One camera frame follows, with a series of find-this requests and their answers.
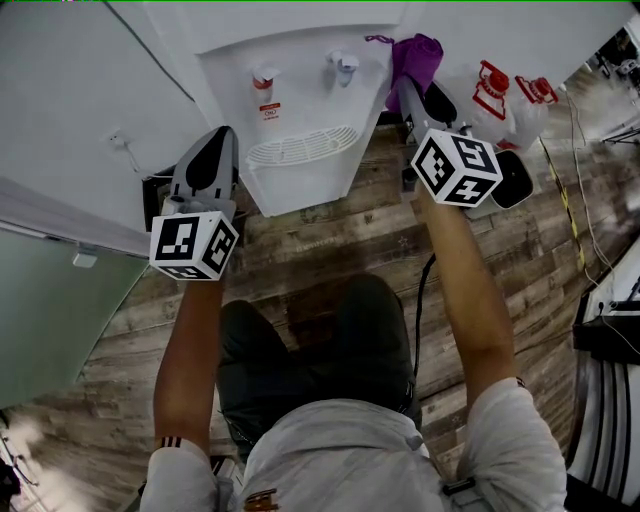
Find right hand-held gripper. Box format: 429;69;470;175
396;76;504;221

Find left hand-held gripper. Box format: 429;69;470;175
148;124;241;282

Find purple cleaning cloth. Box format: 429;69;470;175
364;32;445;112

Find white water dispenser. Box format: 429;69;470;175
142;1;416;219

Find person's right forearm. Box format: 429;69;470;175
417;189;519;416

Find person's left forearm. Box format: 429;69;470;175
153;277;226;454

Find red-capped clear water jug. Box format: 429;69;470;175
449;59;516;151
504;74;559;151

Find white drip tray grille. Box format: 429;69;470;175
244;124;362;169

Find white box appliance black face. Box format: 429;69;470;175
489;149;534;210

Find metal door clamp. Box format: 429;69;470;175
72;242;99;267

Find frosted glass door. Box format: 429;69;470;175
0;227;151;409

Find person's dark trousers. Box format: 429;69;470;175
217;272;424;461

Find black metal rack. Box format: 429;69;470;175
567;259;640;506

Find black tripod stand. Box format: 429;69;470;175
0;454;39;501

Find white power cord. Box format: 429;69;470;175
122;142;174;181

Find thin grey wall cable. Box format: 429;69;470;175
102;1;196;104

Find grey door frame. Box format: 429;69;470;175
0;177;151;259

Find thin white cable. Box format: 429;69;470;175
564;84;616;286

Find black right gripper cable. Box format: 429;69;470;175
412;252;436;381

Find grey shoulder strap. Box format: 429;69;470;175
442;477;494;512

